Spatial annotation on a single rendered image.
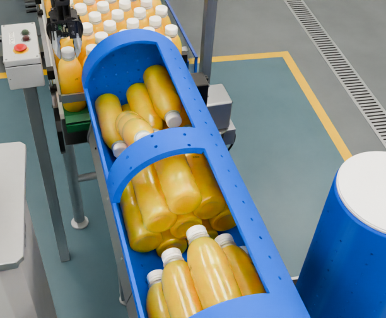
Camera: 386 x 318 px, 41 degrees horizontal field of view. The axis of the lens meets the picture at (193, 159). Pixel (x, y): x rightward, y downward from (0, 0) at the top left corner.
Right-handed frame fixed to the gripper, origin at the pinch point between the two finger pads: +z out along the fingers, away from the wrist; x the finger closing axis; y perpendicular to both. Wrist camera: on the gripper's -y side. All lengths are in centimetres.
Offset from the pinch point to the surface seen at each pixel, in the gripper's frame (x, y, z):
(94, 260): 0, -5, 110
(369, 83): 193, -98, 108
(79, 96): 1.6, 4.2, 12.8
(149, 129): 13.6, 46.5, -7.5
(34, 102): -12.2, -6.8, 21.3
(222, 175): 23, 68, -12
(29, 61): -10.8, 1.3, 0.8
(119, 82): 12.3, 14.2, 2.2
